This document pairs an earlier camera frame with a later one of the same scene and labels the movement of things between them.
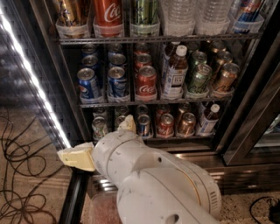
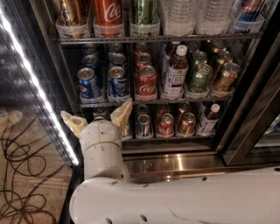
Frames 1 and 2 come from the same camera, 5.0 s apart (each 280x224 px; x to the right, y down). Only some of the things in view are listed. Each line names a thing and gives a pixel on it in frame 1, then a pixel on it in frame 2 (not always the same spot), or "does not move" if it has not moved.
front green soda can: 199,81 does not move
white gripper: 108,151 -> 100,131
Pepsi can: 88,86 does not move
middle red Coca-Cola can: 142,59 does not move
